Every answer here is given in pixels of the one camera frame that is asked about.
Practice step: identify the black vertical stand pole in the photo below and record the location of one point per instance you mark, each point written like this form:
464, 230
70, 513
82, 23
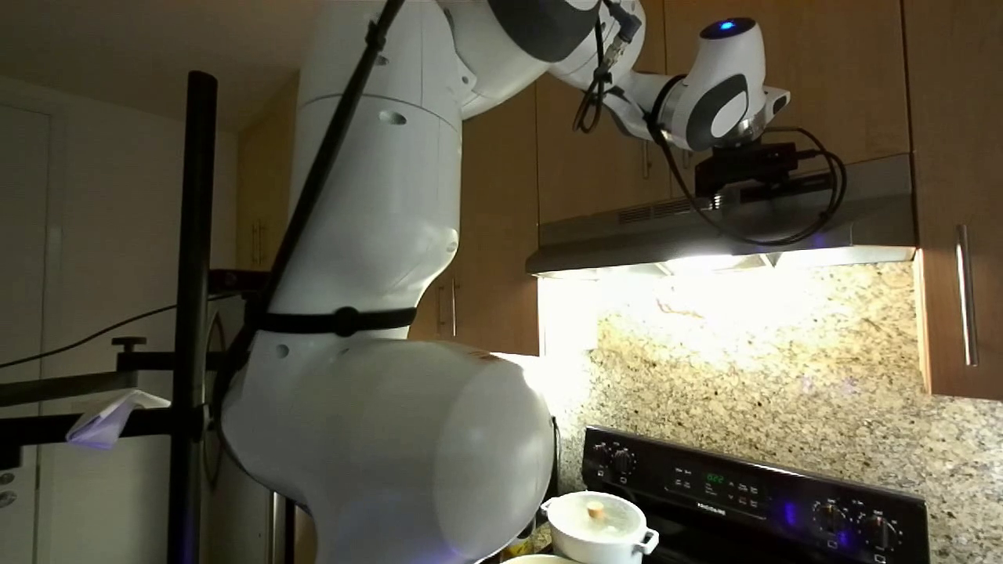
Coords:
193, 315

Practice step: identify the tall wooden wall cabinet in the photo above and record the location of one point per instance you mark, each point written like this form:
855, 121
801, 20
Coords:
940, 157

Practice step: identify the wooden upper cabinet door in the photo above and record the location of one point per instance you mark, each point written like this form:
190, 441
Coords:
585, 167
833, 74

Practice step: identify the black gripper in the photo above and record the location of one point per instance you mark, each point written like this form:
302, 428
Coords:
746, 174

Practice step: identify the short wooden wall cabinet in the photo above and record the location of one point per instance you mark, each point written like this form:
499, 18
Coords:
501, 207

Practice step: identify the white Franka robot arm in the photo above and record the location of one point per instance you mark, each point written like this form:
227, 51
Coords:
387, 207

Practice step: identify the white lidded pot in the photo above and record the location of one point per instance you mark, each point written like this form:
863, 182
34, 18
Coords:
597, 534

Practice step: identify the stainless steel range hood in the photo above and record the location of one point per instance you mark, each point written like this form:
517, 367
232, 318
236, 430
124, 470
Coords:
627, 235

